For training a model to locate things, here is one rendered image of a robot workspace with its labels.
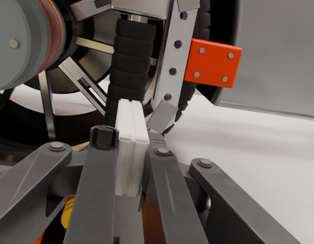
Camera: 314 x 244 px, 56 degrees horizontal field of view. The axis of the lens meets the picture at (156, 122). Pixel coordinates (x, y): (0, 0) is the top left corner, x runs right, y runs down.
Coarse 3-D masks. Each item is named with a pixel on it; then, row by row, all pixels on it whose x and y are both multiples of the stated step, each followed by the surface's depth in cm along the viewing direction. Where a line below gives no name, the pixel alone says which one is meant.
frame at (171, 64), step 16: (176, 0) 45; (192, 0) 45; (176, 16) 46; (192, 16) 46; (176, 32) 47; (192, 32) 47; (160, 48) 53; (176, 48) 48; (160, 64) 52; (176, 64) 48; (160, 80) 49; (176, 80) 49; (160, 96) 50; (176, 96) 50; (144, 112) 55; (160, 112) 50; (160, 128) 51; (0, 160) 52; (16, 160) 55
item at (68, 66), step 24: (96, 0) 54; (72, 24) 54; (72, 48) 56; (96, 48) 56; (48, 72) 58; (72, 72) 57; (0, 96) 76; (48, 96) 58; (0, 120) 67; (24, 120) 72; (48, 120) 60; (72, 120) 77; (96, 120) 72; (0, 144) 59; (24, 144) 61; (72, 144) 61
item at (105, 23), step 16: (64, 16) 64; (96, 16) 69; (112, 16) 69; (96, 32) 70; (112, 32) 70; (80, 48) 70; (96, 64) 72; (32, 80) 72; (64, 80) 73; (96, 80) 73
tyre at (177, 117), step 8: (200, 0) 53; (208, 0) 54; (200, 8) 54; (208, 8) 54; (200, 16) 54; (208, 16) 55; (200, 24) 55; (208, 24) 55; (200, 32) 55; (208, 32) 56; (208, 40) 57; (184, 88) 58; (192, 88) 59; (184, 96) 59; (192, 96) 60; (184, 104) 60; (176, 112) 60; (176, 120) 61; (168, 128) 61
